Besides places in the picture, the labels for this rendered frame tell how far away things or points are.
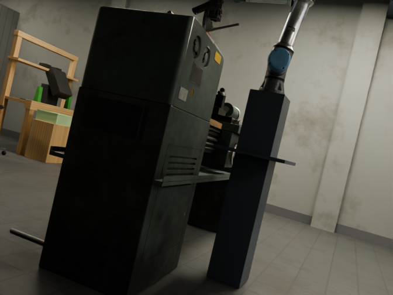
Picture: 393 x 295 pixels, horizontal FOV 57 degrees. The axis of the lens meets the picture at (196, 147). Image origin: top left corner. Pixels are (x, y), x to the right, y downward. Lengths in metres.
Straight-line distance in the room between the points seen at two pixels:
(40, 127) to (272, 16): 3.65
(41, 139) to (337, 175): 3.96
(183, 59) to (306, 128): 3.79
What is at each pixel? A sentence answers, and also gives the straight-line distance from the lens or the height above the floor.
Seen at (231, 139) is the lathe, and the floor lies 0.81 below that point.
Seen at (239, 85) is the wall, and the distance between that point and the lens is 5.53.
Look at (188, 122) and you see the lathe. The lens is 1.76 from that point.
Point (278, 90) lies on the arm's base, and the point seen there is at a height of 1.12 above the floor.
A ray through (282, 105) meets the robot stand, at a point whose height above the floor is 1.04.
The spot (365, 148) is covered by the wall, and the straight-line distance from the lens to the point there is 5.16.
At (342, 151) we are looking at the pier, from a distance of 5.05.
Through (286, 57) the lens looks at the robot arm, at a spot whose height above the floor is 1.28.
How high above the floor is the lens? 0.74
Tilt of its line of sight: 1 degrees down
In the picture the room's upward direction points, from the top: 13 degrees clockwise
